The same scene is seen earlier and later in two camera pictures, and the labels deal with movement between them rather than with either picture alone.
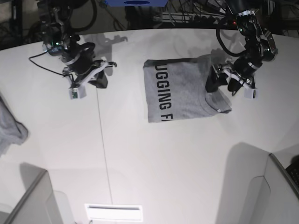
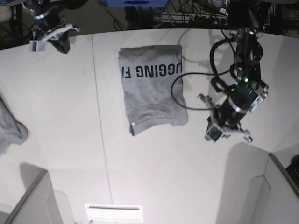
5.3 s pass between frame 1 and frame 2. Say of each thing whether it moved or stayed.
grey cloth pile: stayed
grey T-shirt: moved
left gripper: moved
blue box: stayed
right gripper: moved
